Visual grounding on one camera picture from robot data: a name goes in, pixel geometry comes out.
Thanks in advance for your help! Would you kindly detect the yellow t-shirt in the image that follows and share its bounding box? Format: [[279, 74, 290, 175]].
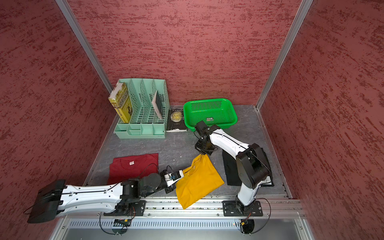
[[176, 154, 225, 210]]

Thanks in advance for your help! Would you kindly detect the green plastic basket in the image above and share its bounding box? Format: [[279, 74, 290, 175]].
[[183, 98, 238, 132]]

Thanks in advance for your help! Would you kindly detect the dark red t-shirt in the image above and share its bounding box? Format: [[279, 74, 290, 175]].
[[107, 154, 159, 185]]

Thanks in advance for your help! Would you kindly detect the black t-shirt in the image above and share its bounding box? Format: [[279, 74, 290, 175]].
[[222, 148, 275, 187]]

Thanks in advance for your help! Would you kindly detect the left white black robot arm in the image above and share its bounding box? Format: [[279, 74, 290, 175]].
[[26, 171, 184, 224]]

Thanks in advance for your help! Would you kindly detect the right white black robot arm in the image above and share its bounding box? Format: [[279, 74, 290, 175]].
[[195, 121, 273, 216]]

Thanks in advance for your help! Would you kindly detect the black paperback book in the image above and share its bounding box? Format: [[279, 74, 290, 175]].
[[167, 109, 188, 133]]

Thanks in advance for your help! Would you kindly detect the mint green desk organizer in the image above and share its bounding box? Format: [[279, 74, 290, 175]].
[[114, 78, 170, 139]]

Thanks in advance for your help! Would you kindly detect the thin grey book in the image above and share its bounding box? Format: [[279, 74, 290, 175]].
[[152, 91, 163, 120]]

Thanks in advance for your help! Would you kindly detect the yellow book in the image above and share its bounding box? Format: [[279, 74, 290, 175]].
[[108, 83, 133, 124]]

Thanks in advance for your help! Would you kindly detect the right corner aluminium profile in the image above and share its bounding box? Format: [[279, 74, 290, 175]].
[[256, 0, 313, 112]]

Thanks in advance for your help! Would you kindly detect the corner aluminium profile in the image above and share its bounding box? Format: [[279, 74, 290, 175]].
[[55, 0, 113, 93], [256, 0, 313, 112]]

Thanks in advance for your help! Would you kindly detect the left corner aluminium profile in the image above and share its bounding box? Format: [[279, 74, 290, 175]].
[[55, 0, 113, 93]]

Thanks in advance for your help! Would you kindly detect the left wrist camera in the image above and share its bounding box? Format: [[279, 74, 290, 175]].
[[166, 170, 184, 182]]

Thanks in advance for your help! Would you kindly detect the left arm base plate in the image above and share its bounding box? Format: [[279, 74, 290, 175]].
[[103, 201, 146, 218]]

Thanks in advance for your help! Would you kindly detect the aluminium front rail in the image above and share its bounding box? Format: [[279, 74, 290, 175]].
[[61, 196, 307, 220]]

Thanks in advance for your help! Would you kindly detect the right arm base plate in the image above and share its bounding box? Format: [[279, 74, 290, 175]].
[[222, 201, 263, 217]]

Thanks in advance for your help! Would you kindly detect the right black base cable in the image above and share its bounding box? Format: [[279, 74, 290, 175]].
[[239, 197, 272, 235]]

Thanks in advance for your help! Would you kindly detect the black base cable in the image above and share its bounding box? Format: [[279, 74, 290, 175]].
[[239, 197, 272, 235], [98, 206, 136, 236]]

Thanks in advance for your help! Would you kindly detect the left black base cable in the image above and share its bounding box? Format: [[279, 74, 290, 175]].
[[98, 206, 136, 236]]

